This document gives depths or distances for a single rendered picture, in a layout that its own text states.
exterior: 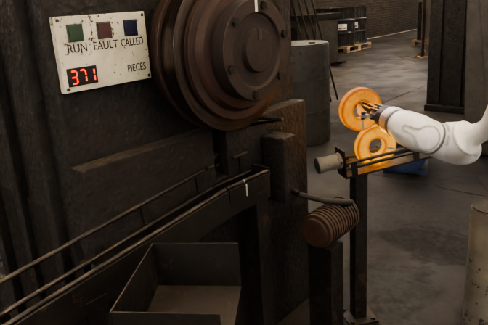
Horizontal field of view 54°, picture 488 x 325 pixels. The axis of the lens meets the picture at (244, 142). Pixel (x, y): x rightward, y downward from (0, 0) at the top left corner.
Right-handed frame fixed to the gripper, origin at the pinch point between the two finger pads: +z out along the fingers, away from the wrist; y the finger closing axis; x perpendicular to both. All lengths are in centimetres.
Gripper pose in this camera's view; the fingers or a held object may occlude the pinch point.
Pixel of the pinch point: (360, 104)
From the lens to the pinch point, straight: 176.5
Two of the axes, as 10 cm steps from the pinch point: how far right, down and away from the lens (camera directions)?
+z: -2.4, -3.0, 9.2
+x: -0.5, -9.4, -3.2
